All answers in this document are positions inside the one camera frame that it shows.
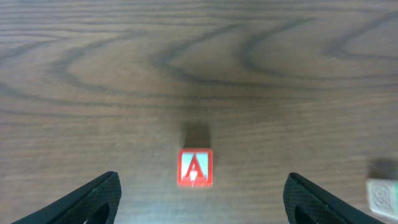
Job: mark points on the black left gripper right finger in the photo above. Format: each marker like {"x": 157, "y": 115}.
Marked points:
{"x": 308, "y": 203}

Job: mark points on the green letter R block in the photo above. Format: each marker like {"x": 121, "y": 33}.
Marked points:
{"x": 382, "y": 197}

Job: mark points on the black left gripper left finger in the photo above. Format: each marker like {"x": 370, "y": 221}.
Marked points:
{"x": 95, "y": 202}

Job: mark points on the red letter A block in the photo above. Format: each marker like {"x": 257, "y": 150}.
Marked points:
{"x": 195, "y": 168}

